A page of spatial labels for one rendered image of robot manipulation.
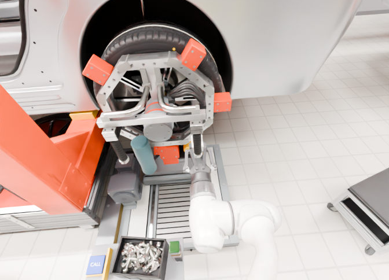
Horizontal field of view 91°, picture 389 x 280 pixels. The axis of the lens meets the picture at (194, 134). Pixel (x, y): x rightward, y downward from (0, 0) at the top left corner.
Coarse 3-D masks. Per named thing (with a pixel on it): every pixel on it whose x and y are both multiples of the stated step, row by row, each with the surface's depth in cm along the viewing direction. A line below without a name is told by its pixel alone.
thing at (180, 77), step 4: (160, 68) 109; (172, 68) 110; (136, 72) 110; (172, 72) 112; (176, 72) 112; (172, 76) 111; (176, 76) 114; (180, 76) 114; (184, 76) 114; (172, 80) 111; (176, 80) 116; (180, 80) 116; (172, 84) 112; (164, 92) 116
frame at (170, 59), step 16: (128, 64) 77; (144, 64) 79; (160, 64) 78; (176, 64) 78; (112, 80) 82; (192, 80) 84; (208, 80) 89; (208, 96) 91; (208, 112) 99; (128, 128) 109; (160, 144) 114; (176, 144) 115
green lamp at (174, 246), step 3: (171, 243) 73; (174, 243) 73; (177, 243) 73; (171, 246) 72; (174, 246) 72; (177, 246) 72; (171, 249) 71; (174, 249) 71; (177, 249) 71; (171, 252) 71; (174, 252) 71; (177, 252) 71; (180, 252) 74
